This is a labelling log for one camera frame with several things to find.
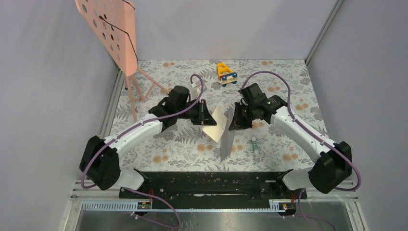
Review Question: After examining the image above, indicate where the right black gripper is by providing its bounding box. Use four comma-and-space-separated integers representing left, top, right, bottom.
229, 102, 257, 131

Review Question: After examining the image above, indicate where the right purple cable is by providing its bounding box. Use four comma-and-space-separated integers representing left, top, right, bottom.
239, 70, 362, 231

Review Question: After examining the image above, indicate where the floral patterned table mat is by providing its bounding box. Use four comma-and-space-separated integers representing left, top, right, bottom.
111, 60, 327, 171

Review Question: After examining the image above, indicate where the pink perforated music stand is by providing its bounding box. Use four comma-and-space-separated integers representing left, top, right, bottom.
75, 0, 169, 119

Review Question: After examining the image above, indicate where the beige lined letter paper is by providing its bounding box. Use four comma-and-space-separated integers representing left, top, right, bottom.
202, 106, 228, 143

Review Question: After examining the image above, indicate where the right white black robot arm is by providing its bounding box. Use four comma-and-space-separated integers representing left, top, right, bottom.
229, 83, 353, 198

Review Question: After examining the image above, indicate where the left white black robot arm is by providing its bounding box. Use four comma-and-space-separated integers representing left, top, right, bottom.
79, 86, 217, 198

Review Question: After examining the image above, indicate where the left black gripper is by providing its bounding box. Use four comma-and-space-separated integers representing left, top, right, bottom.
177, 100, 217, 126

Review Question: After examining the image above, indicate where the yellow blue toy car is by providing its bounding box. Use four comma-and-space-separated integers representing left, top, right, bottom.
217, 63, 238, 87

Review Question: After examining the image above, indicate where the white slotted cable duct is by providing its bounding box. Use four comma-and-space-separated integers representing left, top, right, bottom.
82, 199, 295, 213

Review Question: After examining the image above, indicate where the green white glue stick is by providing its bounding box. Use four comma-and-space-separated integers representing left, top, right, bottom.
251, 137, 259, 154

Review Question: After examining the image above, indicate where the black cord on stand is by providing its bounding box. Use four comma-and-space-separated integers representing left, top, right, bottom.
99, 0, 139, 62

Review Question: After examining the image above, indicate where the grey lavender envelope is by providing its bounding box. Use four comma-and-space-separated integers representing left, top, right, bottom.
220, 107, 235, 162

